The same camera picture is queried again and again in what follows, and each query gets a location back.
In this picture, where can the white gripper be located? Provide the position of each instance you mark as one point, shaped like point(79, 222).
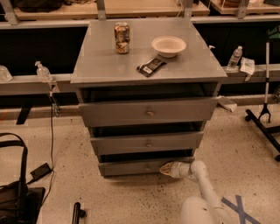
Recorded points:
point(178, 170)

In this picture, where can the grey bottom drawer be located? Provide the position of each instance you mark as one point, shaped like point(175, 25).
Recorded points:
point(141, 162)

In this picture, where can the grey drawer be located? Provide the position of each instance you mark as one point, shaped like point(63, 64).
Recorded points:
point(122, 140)
point(141, 162)
point(132, 105)

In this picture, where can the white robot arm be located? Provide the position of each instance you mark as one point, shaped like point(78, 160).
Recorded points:
point(203, 209)

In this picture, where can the grey middle drawer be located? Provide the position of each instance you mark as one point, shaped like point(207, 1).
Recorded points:
point(122, 140)

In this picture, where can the grey wooden drawer cabinet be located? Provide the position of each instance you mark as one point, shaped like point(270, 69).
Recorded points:
point(99, 65)

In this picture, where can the grey top drawer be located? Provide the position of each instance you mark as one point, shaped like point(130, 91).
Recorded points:
point(132, 105)

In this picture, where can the white box on floor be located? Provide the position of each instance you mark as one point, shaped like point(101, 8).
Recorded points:
point(227, 103)

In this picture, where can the black cylinder bar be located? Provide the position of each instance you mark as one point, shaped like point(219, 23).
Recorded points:
point(78, 213)

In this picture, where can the black snack bar wrapper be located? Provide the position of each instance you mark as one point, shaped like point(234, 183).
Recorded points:
point(150, 67)

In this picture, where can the black stand base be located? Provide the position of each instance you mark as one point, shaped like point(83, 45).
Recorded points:
point(268, 132)

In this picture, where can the white paper bowl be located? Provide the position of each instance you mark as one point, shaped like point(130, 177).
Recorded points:
point(168, 46)

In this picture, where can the black power adapter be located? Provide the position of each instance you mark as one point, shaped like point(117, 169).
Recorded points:
point(41, 171)

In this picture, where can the clear plastic water bottle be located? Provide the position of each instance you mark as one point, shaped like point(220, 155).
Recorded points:
point(236, 55)

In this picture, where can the white paper packet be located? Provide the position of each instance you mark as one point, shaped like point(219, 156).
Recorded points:
point(247, 65)

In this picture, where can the crushed soda can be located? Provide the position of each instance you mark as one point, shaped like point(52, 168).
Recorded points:
point(122, 37)

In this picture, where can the clear sanitizer pump bottle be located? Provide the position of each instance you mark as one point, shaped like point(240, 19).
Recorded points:
point(43, 72)

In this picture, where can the white pole with clamp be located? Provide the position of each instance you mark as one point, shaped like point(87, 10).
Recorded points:
point(271, 35)

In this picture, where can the clear plastic container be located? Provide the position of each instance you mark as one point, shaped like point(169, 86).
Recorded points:
point(5, 75)

